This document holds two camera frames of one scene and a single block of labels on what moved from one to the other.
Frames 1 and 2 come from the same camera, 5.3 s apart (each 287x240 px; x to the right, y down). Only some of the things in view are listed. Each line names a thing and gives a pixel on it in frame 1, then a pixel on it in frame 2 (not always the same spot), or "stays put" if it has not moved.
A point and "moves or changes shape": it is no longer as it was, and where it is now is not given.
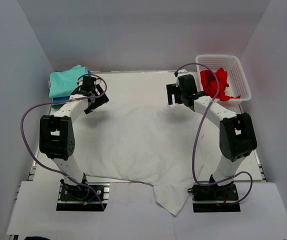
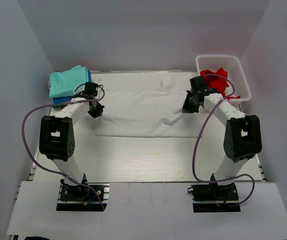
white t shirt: (161, 144) moves or changes shape
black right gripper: (173, 89) → (186, 107)
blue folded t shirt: (67, 98) stays put
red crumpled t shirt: (209, 84) stays put
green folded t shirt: (58, 106) stays put
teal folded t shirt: (62, 84) stays put
